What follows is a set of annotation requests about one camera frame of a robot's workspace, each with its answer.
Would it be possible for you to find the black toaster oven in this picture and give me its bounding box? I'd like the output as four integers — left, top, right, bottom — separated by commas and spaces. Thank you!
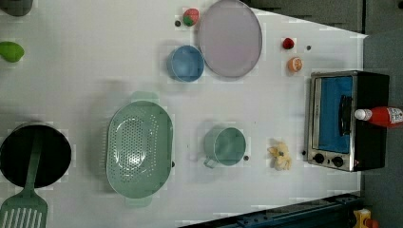
307, 70, 390, 172

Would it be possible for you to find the green perforated colander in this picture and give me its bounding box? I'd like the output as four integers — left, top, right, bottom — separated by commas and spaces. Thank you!
106, 91, 174, 207

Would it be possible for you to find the lavender round plate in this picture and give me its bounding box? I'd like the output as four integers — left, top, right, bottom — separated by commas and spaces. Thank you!
199, 0, 262, 78

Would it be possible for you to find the black cylindrical pot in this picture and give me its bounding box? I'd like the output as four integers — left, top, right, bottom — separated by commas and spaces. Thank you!
1, 123, 72, 188

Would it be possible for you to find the green mug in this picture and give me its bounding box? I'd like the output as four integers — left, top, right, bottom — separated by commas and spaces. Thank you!
203, 126, 246, 168

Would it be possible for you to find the green slotted spatula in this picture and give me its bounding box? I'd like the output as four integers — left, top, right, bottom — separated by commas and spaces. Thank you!
1, 130, 48, 228

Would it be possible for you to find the orange slice toy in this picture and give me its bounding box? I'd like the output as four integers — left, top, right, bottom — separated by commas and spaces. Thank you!
287, 57, 303, 72

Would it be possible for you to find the blue metal frame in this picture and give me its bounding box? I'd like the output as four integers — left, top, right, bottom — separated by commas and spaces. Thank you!
182, 194, 363, 228

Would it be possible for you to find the small red strawberry toy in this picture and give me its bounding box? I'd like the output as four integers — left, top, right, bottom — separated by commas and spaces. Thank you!
282, 38, 295, 49

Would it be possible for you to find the cream plush garlic toy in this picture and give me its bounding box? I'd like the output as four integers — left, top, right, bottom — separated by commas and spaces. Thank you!
268, 142, 292, 171

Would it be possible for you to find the yellow orange object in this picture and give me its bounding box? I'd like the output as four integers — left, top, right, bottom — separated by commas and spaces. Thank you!
354, 209, 379, 228

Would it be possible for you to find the green plush pepper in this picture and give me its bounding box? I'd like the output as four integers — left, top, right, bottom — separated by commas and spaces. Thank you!
0, 42, 25, 63

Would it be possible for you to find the plush strawberry toy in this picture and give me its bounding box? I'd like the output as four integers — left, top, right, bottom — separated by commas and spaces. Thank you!
182, 9, 200, 27

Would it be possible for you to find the red plush ketchup bottle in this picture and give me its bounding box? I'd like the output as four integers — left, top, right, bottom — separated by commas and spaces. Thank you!
355, 106, 403, 128

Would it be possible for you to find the dark grey container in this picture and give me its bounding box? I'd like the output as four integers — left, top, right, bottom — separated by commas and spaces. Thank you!
0, 0, 33, 17

